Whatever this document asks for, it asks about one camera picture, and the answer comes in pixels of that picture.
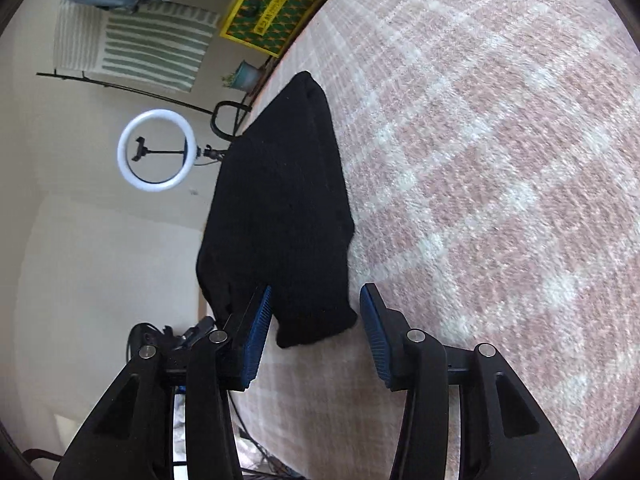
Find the black metal clothes rack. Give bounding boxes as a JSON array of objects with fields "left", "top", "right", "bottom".
[{"left": 36, "top": 0, "right": 361, "bottom": 141}]

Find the pink plaid blanket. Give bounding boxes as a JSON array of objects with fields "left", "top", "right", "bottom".
[{"left": 225, "top": 0, "right": 640, "bottom": 480}]

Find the green striped white rug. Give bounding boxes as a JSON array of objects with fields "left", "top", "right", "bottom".
[{"left": 52, "top": 0, "right": 221, "bottom": 93}]

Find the small plant in teal pot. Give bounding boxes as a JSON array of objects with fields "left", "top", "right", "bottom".
[{"left": 221, "top": 60, "right": 263, "bottom": 92}]

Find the yellow green patterned box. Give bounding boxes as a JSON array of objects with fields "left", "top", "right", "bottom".
[{"left": 219, "top": 0, "right": 321, "bottom": 58}]

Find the white ring light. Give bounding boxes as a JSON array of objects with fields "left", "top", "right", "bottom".
[{"left": 117, "top": 109, "right": 231, "bottom": 192}]

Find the black sweater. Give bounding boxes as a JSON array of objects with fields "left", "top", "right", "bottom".
[{"left": 196, "top": 71, "right": 358, "bottom": 350}]

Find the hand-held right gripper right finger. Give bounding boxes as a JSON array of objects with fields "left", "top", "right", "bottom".
[{"left": 359, "top": 282, "right": 581, "bottom": 480}]

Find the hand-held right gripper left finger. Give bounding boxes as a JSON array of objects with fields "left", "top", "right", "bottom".
[{"left": 52, "top": 284, "right": 273, "bottom": 480}]

